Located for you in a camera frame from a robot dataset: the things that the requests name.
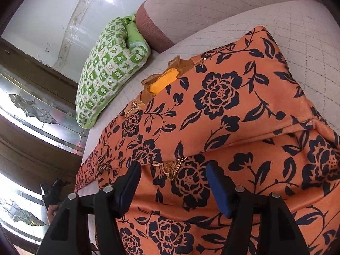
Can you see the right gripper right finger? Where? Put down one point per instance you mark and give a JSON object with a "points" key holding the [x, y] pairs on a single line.
{"points": [[278, 230]]}

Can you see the orange black floral garment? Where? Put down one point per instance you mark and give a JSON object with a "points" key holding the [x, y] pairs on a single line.
{"points": [[237, 106]]}

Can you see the wooden mirrored wardrobe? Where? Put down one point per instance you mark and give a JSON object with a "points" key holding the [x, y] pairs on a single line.
{"points": [[41, 142]]}

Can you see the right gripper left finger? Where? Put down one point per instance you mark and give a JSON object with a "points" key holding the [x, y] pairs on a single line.
{"points": [[69, 232]]}

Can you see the pink bolster pillow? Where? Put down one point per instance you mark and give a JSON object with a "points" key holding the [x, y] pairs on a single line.
{"points": [[164, 23]]}

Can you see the person's left hand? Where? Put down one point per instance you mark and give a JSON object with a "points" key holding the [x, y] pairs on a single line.
{"points": [[51, 212]]}

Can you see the green white patterned pillow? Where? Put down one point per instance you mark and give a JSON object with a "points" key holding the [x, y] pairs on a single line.
{"points": [[119, 52]]}

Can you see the pink quilted mattress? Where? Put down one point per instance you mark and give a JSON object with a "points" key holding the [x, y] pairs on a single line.
{"points": [[306, 34]]}

